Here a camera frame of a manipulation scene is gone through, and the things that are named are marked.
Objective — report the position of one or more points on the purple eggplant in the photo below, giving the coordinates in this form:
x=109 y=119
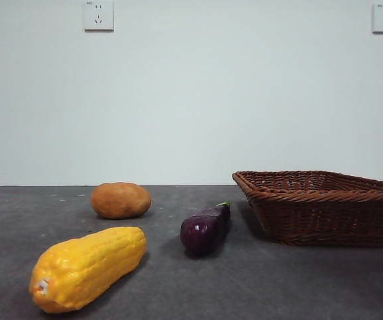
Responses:
x=204 y=230

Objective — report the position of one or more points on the brown potato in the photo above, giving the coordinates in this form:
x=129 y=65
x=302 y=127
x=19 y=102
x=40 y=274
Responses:
x=120 y=200

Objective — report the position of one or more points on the brown wicker basket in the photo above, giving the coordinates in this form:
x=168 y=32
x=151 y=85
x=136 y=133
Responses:
x=324 y=216

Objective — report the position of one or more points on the yellow corn cob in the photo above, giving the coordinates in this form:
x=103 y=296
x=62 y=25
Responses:
x=88 y=266

